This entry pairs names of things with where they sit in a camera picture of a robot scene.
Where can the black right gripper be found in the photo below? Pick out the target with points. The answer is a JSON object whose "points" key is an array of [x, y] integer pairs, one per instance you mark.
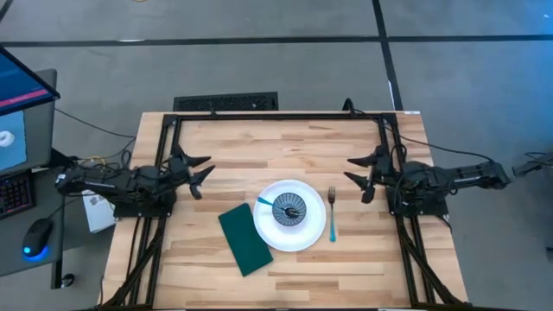
{"points": [[382, 170]]}

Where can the red white patterned bowl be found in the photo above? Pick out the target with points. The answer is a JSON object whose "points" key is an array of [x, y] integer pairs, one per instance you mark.
{"points": [[298, 201]]}

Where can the monitor with red stripe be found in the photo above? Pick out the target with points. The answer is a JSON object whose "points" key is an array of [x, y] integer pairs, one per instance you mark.
{"points": [[17, 86]]}

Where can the black desk caster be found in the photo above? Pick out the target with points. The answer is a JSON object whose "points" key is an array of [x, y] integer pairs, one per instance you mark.
{"points": [[68, 280]]}

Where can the black metal table frame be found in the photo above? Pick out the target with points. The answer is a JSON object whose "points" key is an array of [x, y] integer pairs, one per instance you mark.
{"points": [[281, 116]]}

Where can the black mouse blue light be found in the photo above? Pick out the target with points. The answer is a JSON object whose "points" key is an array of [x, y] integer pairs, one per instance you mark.
{"points": [[38, 235]]}

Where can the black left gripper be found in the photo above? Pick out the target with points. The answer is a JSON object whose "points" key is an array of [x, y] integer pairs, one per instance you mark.
{"points": [[179, 168]]}

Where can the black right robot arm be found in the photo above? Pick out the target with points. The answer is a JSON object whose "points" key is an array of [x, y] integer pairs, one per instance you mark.
{"points": [[432, 177]]}

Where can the monitor with cyan picture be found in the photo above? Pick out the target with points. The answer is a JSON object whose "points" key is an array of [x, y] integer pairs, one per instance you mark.
{"points": [[39, 129]]}

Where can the white box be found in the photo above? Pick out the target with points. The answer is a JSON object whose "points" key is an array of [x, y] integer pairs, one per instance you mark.
{"points": [[97, 213]]}

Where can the black floor vent grille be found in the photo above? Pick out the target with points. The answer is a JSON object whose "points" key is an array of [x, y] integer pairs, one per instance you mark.
{"points": [[224, 103]]}

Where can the white round plate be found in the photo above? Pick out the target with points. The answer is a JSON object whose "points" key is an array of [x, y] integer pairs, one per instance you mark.
{"points": [[294, 239]]}

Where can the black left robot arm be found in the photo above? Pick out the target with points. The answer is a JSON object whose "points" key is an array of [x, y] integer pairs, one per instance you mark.
{"points": [[108, 181]]}

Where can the grey desk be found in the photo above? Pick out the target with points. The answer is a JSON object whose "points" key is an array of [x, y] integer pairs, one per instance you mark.
{"points": [[13, 250]]}

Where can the black backlit keyboard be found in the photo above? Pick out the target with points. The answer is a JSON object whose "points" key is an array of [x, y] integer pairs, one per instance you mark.
{"points": [[15, 194]]}

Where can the dark green napkin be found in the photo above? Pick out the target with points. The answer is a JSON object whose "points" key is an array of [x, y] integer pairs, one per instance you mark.
{"points": [[244, 239]]}

